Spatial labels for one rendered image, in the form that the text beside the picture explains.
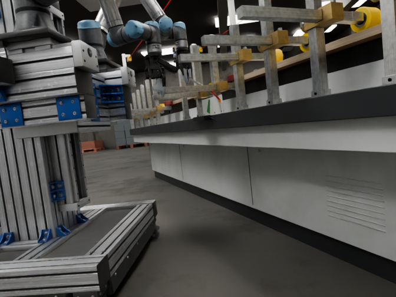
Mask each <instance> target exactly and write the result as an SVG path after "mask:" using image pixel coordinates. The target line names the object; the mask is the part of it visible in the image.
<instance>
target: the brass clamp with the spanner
mask: <svg viewBox="0 0 396 297"><path fill-rule="evenodd" d="M214 84H216V87H217V90H215V91H213V92H214V93H221V92H224V91H227V90H228V86H227V81H218V82H216V83H214Z"/></svg>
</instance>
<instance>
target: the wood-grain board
mask: <svg viewBox="0 0 396 297"><path fill-rule="evenodd" d="M381 37H382V27H381V24H379V25H376V26H374V27H371V28H368V29H365V30H363V31H360V32H357V33H355V34H352V35H349V36H347V37H344V38H341V39H338V40H336V41H333V42H330V43H328V44H325V49H326V55H329V54H332V53H335V52H338V51H341V50H344V49H347V48H350V47H354V46H356V45H359V44H363V43H365V42H368V41H372V40H374V39H377V38H381ZM308 61H310V52H309V51H307V52H304V53H301V54H299V55H296V56H294V57H290V58H288V59H285V60H283V61H280V62H277V69H278V71H280V70H284V69H287V68H290V67H293V66H296V65H299V64H302V63H305V62H308ZM263 76H265V68H261V69H259V70H256V71H253V72H250V73H248V74H245V75H244V81H245V82H247V81H250V80H254V79H256V78H259V77H263ZM187 99H188V101H190V100H193V99H194V98H187ZM181 103H182V99H179V100H176V101H173V105H170V106H174V105H178V104H181Z"/></svg>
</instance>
